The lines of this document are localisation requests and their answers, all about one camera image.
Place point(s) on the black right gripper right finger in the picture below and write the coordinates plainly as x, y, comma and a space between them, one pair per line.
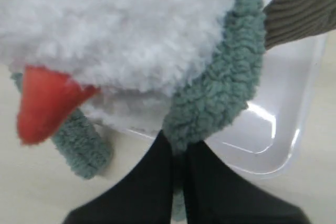
214, 193

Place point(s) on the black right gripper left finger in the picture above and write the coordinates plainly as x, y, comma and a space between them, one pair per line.
143, 196

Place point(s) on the teal fluffy scarf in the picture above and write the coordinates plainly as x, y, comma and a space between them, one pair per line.
182, 69

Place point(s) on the white plush snowman toy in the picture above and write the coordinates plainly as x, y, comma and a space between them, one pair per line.
113, 57

